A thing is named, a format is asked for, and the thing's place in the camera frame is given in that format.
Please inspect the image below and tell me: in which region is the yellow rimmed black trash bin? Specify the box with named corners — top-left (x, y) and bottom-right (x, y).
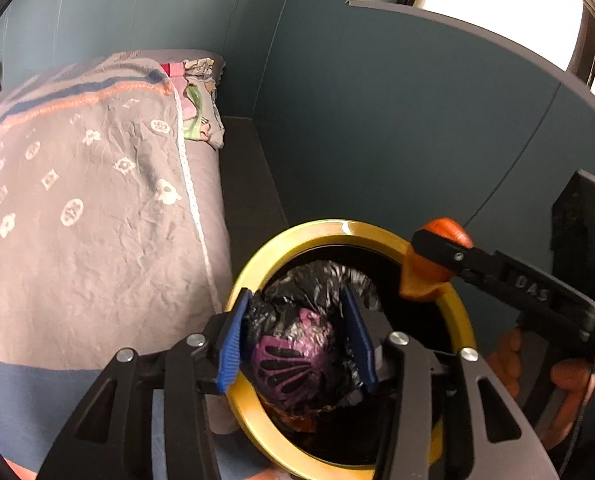
top-left (224, 219), bottom-right (478, 480)

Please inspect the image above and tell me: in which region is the person's right hand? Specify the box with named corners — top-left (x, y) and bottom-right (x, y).
top-left (487, 330), bottom-right (595, 456)

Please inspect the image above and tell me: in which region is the orange balled sock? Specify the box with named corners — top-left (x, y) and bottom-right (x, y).
top-left (400, 217), bottom-right (474, 302)

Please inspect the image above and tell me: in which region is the black pink patterned sock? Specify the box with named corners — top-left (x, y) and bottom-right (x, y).
top-left (242, 260), bottom-right (383, 416)

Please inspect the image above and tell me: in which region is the pink green printed cloth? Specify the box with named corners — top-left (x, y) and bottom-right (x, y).
top-left (160, 57), bottom-right (226, 150)

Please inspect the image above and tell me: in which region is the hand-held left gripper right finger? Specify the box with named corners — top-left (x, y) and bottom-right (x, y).
top-left (340, 289), bottom-right (561, 480)

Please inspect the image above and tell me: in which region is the bed with patterned sheet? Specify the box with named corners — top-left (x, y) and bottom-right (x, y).
top-left (0, 49), bottom-right (239, 480)

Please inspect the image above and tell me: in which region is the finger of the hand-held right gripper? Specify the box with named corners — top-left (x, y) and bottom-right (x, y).
top-left (410, 230), bottom-right (511, 284)

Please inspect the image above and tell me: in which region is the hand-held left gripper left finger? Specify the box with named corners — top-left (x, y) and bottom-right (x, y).
top-left (37, 287), bottom-right (254, 480)

